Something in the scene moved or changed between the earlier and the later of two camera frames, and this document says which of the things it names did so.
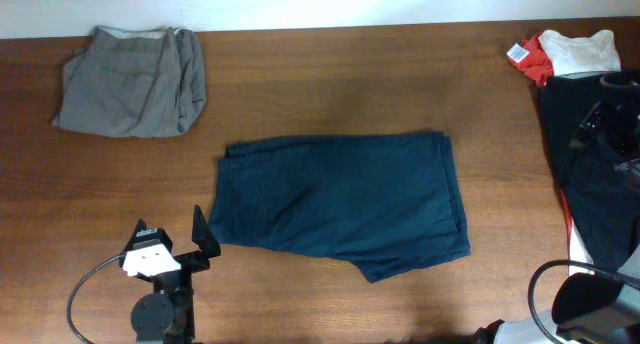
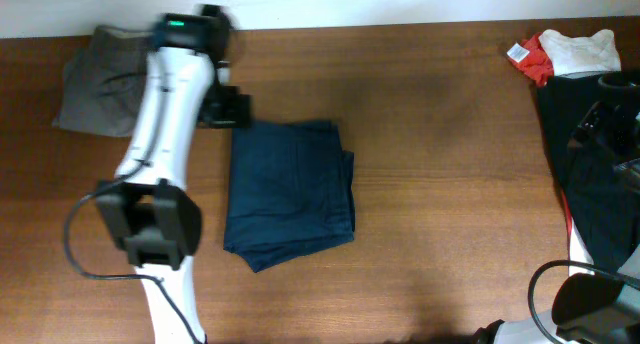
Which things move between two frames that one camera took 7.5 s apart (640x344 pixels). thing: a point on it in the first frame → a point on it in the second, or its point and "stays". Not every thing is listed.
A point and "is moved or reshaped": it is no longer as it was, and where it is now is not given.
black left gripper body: x=189 y=260 → x=228 y=110
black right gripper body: x=593 y=125 stays
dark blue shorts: x=387 y=202 is moved or reshaped
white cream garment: x=596 y=53 stays
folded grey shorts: x=133 y=82 stays
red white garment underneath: x=579 y=256 stays
